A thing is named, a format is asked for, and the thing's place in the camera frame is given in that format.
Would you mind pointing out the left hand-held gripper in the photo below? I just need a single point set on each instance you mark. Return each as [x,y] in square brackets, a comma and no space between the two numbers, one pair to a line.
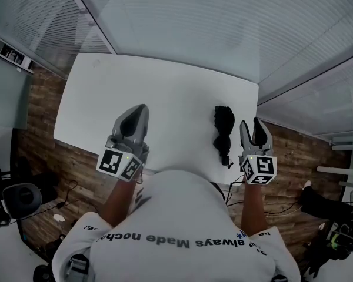
[109,161]

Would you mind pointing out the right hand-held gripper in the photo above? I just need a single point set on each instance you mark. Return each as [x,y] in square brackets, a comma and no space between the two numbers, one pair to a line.
[263,167]

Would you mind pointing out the person's right forearm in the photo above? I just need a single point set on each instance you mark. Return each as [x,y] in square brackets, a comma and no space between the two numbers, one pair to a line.
[253,207]

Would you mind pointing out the person's left forearm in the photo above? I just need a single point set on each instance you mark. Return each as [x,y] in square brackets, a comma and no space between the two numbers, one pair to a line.
[120,201]

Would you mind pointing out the person's white printed shirt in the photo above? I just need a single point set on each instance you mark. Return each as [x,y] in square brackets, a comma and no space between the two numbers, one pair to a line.
[176,213]

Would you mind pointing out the small white side table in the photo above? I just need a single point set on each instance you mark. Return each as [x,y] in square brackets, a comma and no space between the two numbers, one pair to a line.
[345,172]

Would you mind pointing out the white paper scrap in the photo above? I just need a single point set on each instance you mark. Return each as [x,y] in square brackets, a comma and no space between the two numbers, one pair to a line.
[59,217]

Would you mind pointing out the yellow-green black helmet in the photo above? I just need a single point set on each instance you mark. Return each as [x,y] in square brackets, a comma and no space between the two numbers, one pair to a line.
[342,241]

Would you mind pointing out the frosted glass door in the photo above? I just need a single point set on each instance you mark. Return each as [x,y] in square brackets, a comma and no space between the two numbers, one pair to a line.
[6,95]

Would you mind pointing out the white shelf unit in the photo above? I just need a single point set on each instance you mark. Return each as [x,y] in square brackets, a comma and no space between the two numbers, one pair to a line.
[10,53]

